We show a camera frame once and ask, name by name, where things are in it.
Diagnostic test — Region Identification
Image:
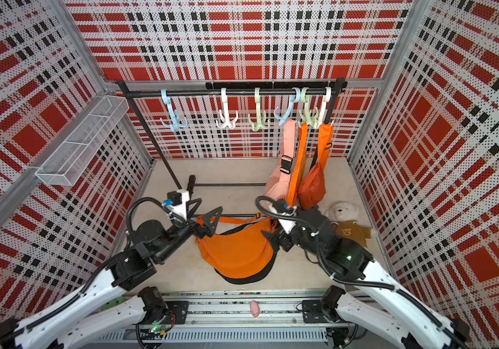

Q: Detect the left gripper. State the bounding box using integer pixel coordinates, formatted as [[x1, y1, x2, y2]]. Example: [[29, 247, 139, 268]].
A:
[[155, 198, 223, 265]]

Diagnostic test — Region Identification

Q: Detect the orange bag with black trim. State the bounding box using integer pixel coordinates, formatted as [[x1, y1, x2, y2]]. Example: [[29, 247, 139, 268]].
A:
[[196, 214, 278, 285]]

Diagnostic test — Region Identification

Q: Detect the pink bag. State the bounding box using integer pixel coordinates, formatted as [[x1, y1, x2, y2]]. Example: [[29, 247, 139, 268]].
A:
[[265, 120, 297, 203]]

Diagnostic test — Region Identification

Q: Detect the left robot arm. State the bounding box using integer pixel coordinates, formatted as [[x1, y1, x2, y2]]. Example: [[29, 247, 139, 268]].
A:
[[0, 190, 223, 348]]

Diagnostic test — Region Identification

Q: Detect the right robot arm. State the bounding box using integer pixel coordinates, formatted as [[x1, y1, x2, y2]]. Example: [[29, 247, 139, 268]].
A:
[[255, 196, 470, 348]]

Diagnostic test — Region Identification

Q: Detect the light blue hook far left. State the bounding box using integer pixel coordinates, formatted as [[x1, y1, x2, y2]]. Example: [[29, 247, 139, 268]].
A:
[[161, 90, 188, 132]]

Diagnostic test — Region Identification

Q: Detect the white hook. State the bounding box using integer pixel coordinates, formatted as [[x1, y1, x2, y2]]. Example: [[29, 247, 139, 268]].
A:
[[314, 87, 332, 129], [216, 88, 239, 129]]

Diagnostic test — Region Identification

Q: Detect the green hook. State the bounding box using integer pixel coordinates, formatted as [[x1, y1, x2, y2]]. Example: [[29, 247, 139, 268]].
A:
[[297, 87, 319, 129], [248, 87, 270, 132]]

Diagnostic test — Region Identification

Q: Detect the white teddy bear brown shirt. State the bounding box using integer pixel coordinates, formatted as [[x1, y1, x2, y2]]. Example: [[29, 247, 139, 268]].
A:
[[326, 202, 379, 247]]

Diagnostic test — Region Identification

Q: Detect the green round object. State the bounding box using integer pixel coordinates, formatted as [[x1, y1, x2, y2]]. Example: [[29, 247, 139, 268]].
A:
[[101, 296, 125, 311]]

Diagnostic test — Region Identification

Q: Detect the black garment rack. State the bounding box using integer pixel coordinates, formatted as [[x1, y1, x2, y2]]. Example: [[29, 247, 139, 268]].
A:
[[115, 79, 348, 219]]

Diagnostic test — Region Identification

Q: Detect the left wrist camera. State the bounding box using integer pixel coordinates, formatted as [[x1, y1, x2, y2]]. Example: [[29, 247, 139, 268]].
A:
[[162, 189, 190, 220]]

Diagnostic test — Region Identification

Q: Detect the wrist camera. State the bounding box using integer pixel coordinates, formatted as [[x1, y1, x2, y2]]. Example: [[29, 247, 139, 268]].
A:
[[271, 199, 296, 234], [162, 189, 190, 220]]

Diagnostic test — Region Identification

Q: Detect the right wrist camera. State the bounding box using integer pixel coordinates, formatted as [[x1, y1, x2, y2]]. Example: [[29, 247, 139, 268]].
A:
[[271, 199, 296, 234]]

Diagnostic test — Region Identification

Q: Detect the small pink object on rail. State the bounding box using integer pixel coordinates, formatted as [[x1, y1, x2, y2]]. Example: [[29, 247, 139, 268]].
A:
[[249, 300, 260, 318]]

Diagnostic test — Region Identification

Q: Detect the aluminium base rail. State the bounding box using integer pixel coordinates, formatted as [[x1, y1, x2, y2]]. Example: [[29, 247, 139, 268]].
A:
[[63, 289, 427, 346]]

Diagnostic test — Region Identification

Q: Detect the black wall hook strip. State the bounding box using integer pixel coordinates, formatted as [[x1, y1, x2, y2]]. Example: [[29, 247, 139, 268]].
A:
[[205, 80, 336, 90]]

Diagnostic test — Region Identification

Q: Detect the white wire mesh basket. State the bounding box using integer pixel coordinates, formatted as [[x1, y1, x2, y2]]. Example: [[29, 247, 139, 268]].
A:
[[36, 95, 128, 186]]

